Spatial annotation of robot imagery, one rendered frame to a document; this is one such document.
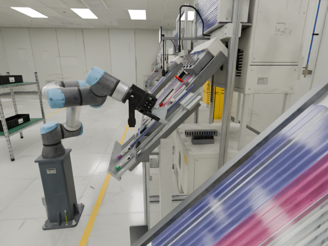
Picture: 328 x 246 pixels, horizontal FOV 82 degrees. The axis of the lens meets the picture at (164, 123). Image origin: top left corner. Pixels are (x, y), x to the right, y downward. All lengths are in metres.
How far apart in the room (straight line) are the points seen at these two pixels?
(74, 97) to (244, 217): 0.67
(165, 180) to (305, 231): 0.80
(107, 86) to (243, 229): 0.61
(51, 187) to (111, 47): 8.94
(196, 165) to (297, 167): 1.00
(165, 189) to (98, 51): 9.50
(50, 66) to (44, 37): 1.30
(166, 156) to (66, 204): 0.98
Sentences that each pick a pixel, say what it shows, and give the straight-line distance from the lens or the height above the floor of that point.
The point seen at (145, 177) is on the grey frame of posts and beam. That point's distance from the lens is 1.27.
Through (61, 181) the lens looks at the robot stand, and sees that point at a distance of 1.60.
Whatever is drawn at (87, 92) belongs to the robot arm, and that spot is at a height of 1.06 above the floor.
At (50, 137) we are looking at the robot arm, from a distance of 1.51.
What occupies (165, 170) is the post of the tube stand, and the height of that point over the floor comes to 0.65.
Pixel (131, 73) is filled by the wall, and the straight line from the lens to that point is 9.96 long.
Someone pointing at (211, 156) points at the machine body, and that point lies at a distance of 1.30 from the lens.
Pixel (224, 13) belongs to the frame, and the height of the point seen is 1.43.
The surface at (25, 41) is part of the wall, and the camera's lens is 11.51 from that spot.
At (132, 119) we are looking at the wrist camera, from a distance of 0.78.
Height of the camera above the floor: 1.14
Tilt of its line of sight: 16 degrees down
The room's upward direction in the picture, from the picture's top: straight up
